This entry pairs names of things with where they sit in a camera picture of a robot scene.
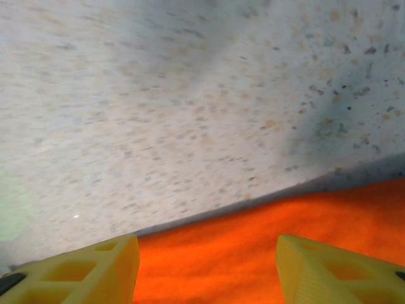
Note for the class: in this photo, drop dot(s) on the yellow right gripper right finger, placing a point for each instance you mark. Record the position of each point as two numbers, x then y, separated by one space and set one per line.
332 275

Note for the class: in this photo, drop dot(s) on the orange t-shirt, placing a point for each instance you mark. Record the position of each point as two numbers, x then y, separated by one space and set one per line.
237 247

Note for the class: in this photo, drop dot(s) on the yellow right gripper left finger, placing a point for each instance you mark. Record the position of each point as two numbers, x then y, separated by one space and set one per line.
79 275

